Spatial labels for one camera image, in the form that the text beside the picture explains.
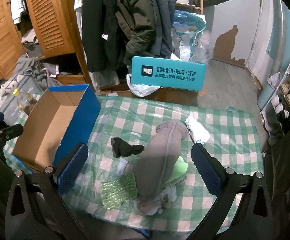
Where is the black hanging jacket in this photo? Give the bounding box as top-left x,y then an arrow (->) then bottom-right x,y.
81,0 -> 129,73

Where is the grey garment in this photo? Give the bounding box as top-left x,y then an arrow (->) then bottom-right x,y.
136,120 -> 188,202

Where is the green bubble wrap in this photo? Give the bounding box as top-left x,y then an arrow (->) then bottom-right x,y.
100,174 -> 138,210

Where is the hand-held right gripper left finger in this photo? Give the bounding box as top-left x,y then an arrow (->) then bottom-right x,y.
6,142 -> 95,240

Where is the small white plastic bag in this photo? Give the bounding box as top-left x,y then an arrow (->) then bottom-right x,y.
268,72 -> 282,89

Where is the black sock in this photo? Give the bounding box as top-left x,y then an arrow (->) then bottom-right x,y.
110,137 -> 145,158

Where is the pile of grey clothes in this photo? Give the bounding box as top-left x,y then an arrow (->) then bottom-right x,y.
13,29 -> 63,87

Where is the white rolled cloth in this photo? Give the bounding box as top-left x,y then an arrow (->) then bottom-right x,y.
185,116 -> 211,145

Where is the dark cloth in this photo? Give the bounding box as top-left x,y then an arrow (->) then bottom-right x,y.
266,121 -> 290,213

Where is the olive hanging jacket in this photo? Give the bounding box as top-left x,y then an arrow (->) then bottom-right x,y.
113,0 -> 158,65

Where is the dark grey hanging jacket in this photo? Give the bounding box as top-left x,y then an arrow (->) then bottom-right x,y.
145,0 -> 179,58

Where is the green checked tablecloth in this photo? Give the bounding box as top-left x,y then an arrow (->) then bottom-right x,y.
6,93 -> 264,232

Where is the patterned crumpled cloth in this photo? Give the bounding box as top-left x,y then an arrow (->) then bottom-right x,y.
133,180 -> 178,217

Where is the teal printed box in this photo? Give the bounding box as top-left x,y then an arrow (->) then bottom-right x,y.
130,56 -> 207,91

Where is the yellow-capped plastic bottle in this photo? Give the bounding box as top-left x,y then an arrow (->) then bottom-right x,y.
12,88 -> 39,115

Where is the white sock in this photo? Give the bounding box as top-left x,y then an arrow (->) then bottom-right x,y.
115,157 -> 129,176

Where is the clear blue-trimmed plastic bag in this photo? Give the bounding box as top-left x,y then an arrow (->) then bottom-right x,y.
171,10 -> 212,64

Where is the blue cardboard box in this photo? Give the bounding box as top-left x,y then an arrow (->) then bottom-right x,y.
12,84 -> 101,174

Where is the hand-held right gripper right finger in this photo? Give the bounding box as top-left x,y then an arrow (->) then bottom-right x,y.
191,142 -> 273,240

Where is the white door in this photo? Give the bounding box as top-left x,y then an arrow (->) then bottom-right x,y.
245,0 -> 289,80

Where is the group of shoes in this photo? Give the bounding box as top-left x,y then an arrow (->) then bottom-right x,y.
264,71 -> 290,140

